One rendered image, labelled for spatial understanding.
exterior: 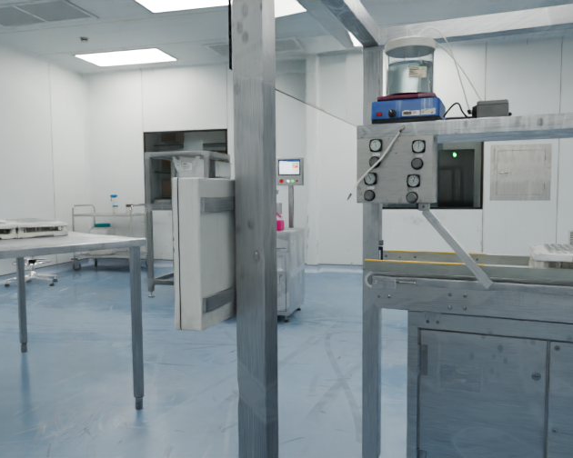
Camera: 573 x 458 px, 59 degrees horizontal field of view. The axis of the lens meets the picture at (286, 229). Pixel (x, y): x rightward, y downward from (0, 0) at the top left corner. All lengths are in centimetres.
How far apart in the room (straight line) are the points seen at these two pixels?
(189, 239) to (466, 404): 109
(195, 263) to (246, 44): 40
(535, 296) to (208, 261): 96
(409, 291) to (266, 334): 70
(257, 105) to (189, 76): 680
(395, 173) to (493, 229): 544
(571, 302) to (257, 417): 91
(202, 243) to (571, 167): 642
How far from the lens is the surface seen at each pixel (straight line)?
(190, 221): 86
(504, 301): 155
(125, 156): 807
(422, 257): 181
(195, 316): 88
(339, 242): 694
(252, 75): 95
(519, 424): 171
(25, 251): 234
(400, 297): 157
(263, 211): 92
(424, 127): 151
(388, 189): 151
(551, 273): 154
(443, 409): 170
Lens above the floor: 108
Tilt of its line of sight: 4 degrees down
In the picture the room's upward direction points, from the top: straight up
